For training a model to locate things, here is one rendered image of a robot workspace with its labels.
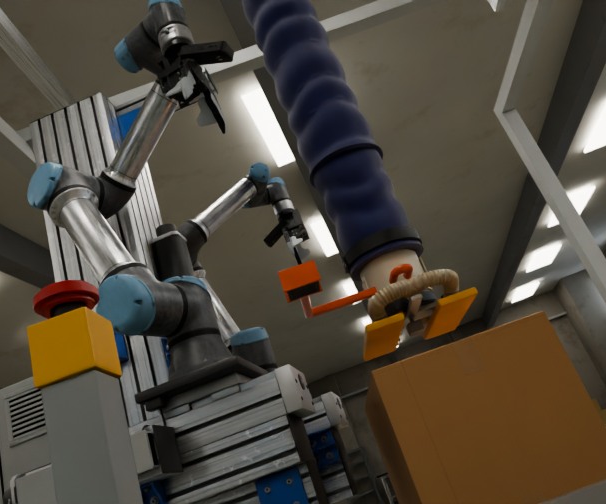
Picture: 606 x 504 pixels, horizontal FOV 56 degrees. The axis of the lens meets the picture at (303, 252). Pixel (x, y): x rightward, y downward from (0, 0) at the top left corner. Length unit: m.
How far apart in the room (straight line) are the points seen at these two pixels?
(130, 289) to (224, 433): 0.33
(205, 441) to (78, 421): 0.58
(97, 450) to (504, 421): 0.86
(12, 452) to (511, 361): 1.16
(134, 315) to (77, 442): 0.55
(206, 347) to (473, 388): 0.56
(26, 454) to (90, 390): 0.94
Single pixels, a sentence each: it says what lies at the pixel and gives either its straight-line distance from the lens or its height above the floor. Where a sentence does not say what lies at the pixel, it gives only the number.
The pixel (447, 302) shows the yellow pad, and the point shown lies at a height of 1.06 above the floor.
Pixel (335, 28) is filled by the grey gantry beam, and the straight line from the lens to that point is 3.75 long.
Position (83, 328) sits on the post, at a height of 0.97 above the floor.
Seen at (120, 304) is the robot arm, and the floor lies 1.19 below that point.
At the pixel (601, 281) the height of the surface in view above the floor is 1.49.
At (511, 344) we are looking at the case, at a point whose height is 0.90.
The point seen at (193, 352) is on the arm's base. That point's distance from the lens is 1.21.
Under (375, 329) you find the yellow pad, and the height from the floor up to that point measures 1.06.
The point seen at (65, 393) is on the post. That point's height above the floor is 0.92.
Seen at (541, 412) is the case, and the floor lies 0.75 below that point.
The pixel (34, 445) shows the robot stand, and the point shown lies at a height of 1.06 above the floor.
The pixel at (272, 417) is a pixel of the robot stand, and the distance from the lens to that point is 1.14.
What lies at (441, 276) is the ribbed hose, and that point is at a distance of 1.42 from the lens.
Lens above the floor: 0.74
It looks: 23 degrees up
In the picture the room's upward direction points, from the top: 20 degrees counter-clockwise
